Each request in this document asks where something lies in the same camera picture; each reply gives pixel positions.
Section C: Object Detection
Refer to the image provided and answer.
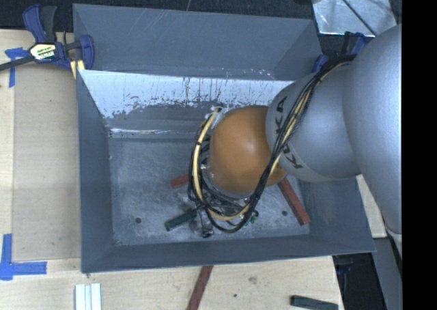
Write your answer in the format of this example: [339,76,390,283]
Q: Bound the dark green flat block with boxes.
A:
[164,208,199,232]

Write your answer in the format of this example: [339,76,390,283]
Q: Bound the red-brown flat block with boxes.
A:
[277,178,311,226]
[186,265,214,310]
[170,173,192,189]

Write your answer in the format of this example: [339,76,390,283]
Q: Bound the grey metal bin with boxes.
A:
[72,3,377,274]

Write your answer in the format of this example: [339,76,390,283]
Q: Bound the pale wood board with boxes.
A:
[12,61,83,264]

